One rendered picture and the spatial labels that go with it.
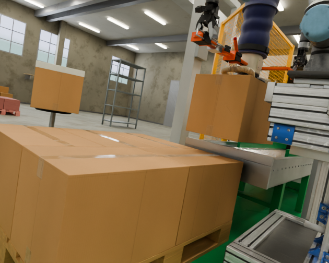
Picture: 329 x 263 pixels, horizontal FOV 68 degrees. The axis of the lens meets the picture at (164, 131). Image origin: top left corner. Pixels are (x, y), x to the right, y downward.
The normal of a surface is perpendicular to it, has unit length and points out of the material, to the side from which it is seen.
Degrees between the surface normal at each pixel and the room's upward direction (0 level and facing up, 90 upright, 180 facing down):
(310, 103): 90
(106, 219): 90
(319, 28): 97
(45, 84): 90
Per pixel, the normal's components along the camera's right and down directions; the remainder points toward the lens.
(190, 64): -0.67, -0.06
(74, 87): 0.44, 0.15
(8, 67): 0.76, 0.18
